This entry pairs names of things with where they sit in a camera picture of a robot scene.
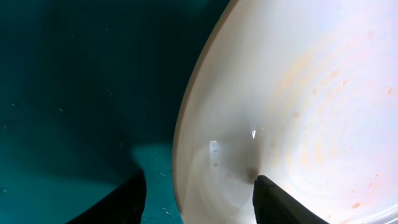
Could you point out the white plate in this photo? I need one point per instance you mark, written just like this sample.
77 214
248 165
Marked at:
303 92

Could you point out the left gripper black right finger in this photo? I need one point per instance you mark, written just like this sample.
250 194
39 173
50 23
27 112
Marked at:
273 205

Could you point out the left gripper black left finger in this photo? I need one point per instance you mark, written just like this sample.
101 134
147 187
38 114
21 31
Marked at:
124 205

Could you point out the teal plastic tray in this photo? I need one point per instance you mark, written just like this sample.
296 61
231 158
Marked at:
90 94

